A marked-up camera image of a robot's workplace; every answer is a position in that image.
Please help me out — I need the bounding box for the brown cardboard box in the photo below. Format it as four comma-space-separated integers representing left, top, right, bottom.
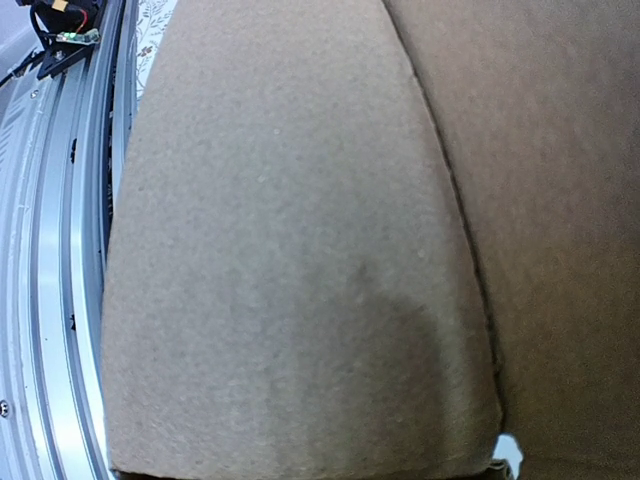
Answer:
102, 1, 639, 479

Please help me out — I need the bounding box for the floral patterned table mat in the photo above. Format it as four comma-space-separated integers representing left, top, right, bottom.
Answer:
136, 0, 177, 103

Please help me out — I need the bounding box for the aluminium front rail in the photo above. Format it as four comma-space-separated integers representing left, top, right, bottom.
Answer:
1, 1, 138, 479

